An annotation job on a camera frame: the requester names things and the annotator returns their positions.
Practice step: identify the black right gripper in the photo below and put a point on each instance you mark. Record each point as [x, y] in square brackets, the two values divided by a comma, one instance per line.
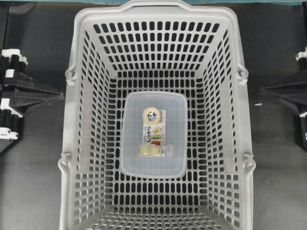
[292, 92]

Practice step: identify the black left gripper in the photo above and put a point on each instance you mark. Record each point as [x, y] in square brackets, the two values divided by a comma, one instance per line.
[19, 93]

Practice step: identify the clear plastic food container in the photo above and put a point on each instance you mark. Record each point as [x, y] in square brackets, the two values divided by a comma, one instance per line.
[154, 135]

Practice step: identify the grey plastic shopping basket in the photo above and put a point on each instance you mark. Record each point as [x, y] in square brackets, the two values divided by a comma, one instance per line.
[167, 46]

